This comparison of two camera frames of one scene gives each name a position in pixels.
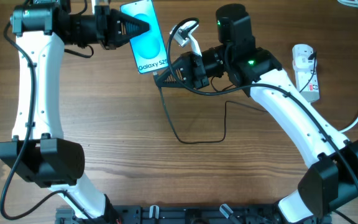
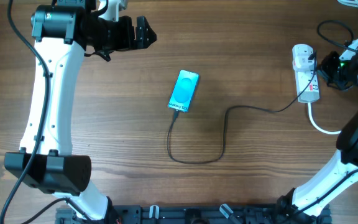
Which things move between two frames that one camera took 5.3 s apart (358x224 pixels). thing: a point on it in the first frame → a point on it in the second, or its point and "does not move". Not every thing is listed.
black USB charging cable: x=156 y=74 → x=242 y=106
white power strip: x=304 y=60 does not move
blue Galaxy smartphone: x=149 y=48 → x=183 y=91
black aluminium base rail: x=192 y=214 does not move
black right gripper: x=192 y=70 → x=325 y=70
